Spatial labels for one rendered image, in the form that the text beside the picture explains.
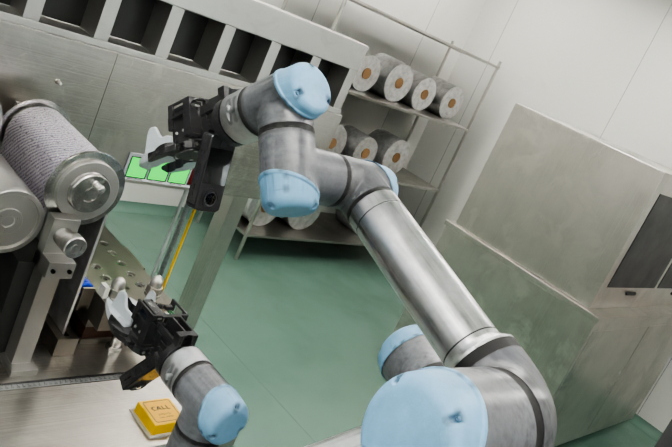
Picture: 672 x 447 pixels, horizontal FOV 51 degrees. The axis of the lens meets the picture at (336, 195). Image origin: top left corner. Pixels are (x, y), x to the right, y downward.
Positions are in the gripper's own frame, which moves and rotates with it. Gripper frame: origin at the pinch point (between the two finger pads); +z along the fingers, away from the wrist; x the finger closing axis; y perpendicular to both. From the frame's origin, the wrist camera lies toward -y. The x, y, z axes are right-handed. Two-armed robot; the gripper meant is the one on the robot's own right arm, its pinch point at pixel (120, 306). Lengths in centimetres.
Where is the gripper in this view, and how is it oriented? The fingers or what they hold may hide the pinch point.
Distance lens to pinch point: 134.6
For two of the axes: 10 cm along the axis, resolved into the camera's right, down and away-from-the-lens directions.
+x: -6.6, -1.0, -7.4
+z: -6.3, -4.5, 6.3
